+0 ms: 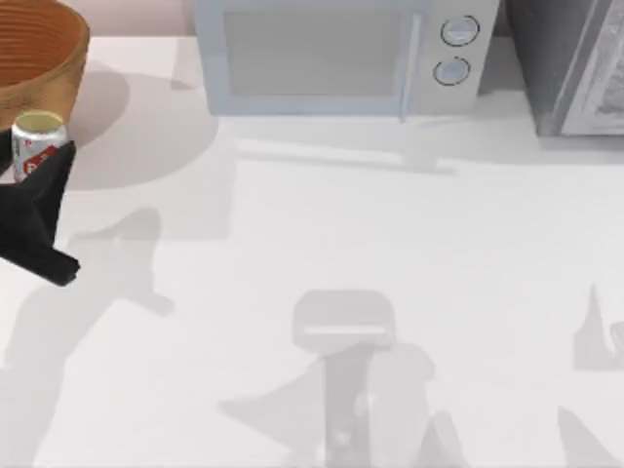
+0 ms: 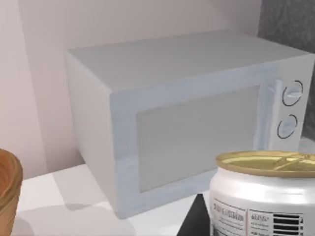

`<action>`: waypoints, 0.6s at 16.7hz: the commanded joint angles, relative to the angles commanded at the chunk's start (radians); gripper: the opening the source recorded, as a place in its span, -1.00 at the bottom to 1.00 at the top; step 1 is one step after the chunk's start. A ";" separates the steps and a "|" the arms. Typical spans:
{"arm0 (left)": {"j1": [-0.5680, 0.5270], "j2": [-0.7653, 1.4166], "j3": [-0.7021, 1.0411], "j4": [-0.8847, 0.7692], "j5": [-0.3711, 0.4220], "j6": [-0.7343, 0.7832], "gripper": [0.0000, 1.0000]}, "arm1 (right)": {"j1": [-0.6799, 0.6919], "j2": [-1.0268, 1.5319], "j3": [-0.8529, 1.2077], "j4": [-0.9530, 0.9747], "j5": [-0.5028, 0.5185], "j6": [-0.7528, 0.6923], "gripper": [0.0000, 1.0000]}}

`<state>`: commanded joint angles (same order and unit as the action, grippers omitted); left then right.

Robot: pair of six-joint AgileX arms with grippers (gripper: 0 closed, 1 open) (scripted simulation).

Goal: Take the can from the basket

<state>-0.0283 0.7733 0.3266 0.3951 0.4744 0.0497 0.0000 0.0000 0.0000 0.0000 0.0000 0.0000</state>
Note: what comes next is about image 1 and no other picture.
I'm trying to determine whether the red and white can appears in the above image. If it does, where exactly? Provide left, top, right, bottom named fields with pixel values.
left=10, top=110, right=68, bottom=185

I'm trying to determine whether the pale microwave oven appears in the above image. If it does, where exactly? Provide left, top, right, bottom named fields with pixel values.
left=191, top=0, right=501, bottom=124

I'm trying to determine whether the round microwave knob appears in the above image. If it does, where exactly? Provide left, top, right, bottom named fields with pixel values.
left=440, top=14, right=482, bottom=49
left=432, top=54, right=472, bottom=88

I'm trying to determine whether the microwave oven door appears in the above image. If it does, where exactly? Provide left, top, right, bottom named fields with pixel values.
left=193, top=0, right=431, bottom=119

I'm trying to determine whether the microwave door handle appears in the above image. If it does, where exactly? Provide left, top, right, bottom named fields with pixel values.
left=398, top=13, right=422, bottom=124

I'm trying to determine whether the brown woven basket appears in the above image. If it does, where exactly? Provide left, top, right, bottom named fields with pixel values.
left=0, top=0, right=92, bottom=134

